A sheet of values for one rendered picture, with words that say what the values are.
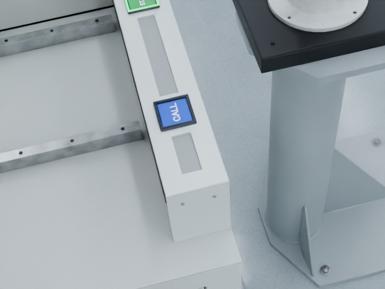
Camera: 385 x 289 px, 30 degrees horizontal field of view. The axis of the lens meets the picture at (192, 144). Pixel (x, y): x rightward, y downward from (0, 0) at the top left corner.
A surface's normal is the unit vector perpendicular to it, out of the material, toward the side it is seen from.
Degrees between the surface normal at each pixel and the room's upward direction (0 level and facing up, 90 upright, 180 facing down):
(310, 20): 1
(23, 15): 90
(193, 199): 90
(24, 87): 0
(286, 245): 0
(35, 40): 90
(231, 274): 90
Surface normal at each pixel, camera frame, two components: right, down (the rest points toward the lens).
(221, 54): -0.07, -0.58
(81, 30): 0.24, 0.78
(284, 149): -0.65, 0.64
